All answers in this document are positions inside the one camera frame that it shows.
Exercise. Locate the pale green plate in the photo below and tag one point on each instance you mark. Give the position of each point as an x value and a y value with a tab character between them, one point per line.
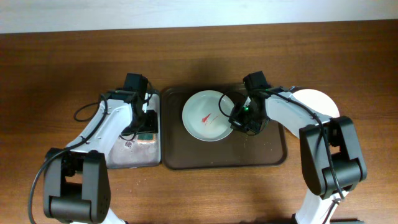
203	119

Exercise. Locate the pink white plate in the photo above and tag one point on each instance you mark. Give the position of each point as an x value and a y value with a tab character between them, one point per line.
314	100

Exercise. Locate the green orange sponge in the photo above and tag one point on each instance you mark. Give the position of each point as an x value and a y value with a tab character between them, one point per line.
146	138

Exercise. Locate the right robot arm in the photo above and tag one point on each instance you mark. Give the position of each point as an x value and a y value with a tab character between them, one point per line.
331	156

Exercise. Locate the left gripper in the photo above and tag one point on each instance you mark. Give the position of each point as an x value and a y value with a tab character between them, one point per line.
152	126

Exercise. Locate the small soapy water tray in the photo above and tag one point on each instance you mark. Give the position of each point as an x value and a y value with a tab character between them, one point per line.
128	153

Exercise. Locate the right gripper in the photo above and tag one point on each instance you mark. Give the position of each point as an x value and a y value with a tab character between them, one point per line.
237	123

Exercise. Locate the large brown serving tray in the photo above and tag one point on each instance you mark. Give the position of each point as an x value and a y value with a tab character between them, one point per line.
182	151

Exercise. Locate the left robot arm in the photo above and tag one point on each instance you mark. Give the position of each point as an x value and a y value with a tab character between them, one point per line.
76	183

